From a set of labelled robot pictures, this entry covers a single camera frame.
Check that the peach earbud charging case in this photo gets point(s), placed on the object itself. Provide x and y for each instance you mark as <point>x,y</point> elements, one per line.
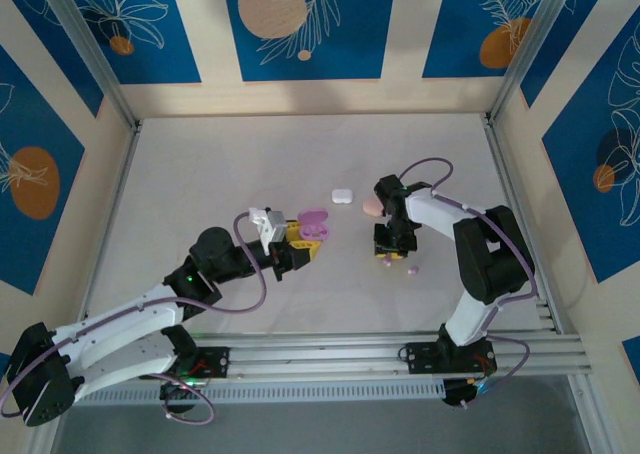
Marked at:
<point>372,207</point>

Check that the white earbud charging case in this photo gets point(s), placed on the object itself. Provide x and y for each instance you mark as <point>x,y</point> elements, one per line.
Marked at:
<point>342,195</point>

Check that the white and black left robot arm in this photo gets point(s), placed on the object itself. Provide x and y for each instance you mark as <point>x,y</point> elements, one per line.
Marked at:
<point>125,319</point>

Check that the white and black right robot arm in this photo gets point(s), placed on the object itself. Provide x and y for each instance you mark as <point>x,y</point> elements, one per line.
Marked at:
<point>440,214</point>

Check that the black base electronics box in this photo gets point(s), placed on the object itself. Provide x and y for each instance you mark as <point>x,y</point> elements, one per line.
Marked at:
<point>465,391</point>
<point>177,394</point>

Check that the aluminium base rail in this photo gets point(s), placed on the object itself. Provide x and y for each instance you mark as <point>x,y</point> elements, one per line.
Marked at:
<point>310,354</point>

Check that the aluminium table edge rail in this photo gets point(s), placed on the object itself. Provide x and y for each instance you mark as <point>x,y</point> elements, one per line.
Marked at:
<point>115,194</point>
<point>510,184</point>

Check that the aluminium frame post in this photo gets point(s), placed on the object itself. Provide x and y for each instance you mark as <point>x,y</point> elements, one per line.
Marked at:
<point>90,54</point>
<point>540,39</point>

